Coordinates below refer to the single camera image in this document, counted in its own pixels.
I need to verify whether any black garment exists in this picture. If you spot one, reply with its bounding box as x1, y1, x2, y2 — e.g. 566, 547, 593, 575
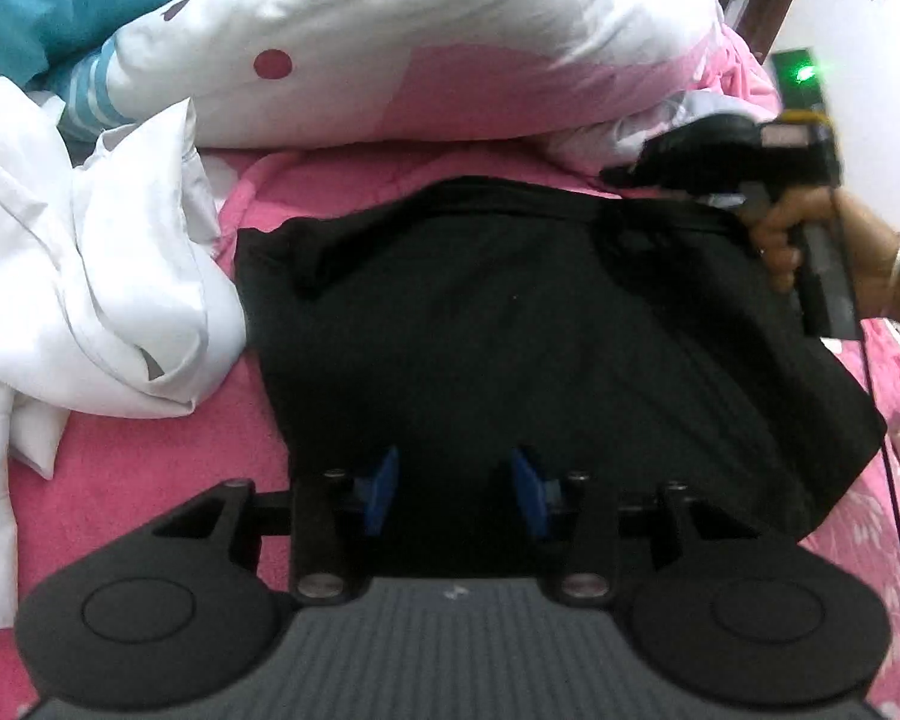
235, 177, 886, 574

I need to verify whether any person's right hand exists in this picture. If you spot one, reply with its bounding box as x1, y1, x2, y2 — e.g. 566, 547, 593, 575
749, 185, 900, 319

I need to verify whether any pink white blue duvet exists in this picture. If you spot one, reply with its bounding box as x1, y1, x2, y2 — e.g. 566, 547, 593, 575
0, 0, 785, 182

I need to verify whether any white shirt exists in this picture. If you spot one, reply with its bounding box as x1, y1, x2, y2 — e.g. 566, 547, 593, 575
0, 78, 245, 629

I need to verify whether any black cable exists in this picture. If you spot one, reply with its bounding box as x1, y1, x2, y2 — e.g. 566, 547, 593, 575
856, 336, 900, 662

